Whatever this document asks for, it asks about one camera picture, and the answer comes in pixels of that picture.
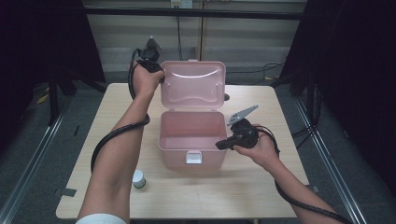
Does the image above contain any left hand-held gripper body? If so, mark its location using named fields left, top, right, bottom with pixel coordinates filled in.
left=136, top=35, right=164, bottom=74

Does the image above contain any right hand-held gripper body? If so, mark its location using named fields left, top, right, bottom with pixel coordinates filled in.
left=226, top=105, right=260, bottom=150

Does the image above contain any pink storage box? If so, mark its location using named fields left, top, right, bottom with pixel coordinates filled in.
left=157, top=60, right=229, bottom=172

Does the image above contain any small white bottle green band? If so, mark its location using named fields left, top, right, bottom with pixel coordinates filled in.
left=132, top=169, right=148, bottom=189

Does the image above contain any person's right hand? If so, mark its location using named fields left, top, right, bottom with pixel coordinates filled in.
left=233, top=124, right=281, bottom=173

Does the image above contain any person's left hand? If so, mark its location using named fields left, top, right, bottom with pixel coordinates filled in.
left=130, top=60, right=166, bottom=101

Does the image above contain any black horizontal bar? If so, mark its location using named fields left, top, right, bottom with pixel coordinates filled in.
left=83, top=7, right=307, bottom=21

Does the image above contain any black metal stand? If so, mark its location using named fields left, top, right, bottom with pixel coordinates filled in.
left=304, top=73, right=321, bottom=129

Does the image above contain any black curtain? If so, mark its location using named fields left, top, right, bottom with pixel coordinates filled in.
left=0, top=0, right=106, bottom=157
left=278, top=0, right=396, bottom=200

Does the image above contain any yellow floor tape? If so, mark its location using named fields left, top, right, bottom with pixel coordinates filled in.
left=35, top=92, right=50, bottom=105

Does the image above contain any white shirt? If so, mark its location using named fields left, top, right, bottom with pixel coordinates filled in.
left=75, top=213, right=127, bottom=224

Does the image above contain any black wall cable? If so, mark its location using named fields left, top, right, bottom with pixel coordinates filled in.
left=176, top=15, right=286, bottom=86

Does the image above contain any black floor cable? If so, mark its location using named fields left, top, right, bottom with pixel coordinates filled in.
left=291, top=125, right=317, bottom=149

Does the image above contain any white wall outlet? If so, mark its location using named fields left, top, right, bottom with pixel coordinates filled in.
left=170, top=0, right=194, bottom=9

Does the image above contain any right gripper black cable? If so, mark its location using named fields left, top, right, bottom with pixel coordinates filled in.
left=256, top=125, right=354, bottom=224

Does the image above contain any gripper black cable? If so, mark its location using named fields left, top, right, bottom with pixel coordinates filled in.
left=256, top=125, right=354, bottom=224
left=90, top=48, right=152, bottom=174

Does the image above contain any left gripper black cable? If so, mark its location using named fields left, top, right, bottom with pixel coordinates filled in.
left=90, top=48, right=152, bottom=174

